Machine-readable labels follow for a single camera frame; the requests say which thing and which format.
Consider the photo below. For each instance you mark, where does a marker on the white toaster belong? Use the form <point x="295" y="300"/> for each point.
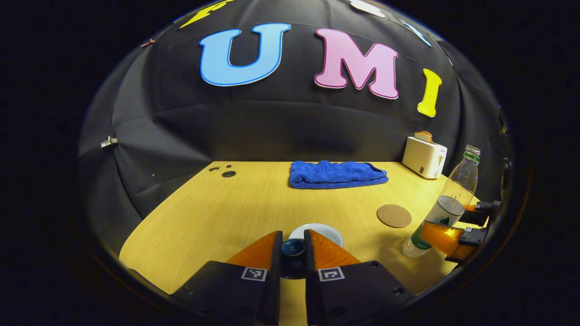
<point x="423" y="158"/>

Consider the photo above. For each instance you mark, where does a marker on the toasted bread slice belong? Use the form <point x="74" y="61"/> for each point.
<point x="424" y="136"/>

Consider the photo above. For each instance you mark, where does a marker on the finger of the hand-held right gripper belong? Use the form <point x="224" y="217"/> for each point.
<point x="446" y="240"/>
<point x="480" y="215"/>

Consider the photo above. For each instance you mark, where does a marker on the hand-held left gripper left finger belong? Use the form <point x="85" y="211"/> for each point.
<point x="274" y="290"/>

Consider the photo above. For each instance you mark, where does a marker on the silver metal clip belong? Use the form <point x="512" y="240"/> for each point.
<point x="108" y="142"/>

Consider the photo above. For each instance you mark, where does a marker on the clear plastic water bottle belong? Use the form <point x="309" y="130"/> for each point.
<point x="457" y="190"/>

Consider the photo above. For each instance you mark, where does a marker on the blue folded towel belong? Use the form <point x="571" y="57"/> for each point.
<point x="335" y="174"/>

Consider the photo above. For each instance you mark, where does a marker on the round brown coaster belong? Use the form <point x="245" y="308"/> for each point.
<point x="394" y="216"/>

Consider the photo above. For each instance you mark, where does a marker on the white teacup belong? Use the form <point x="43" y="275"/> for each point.
<point x="324" y="232"/>

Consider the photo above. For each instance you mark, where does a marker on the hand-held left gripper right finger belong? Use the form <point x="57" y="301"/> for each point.
<point x="312" y="290"/>

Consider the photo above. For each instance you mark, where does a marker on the copper metal clip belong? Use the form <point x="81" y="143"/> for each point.
<point x="147" y="43"/>

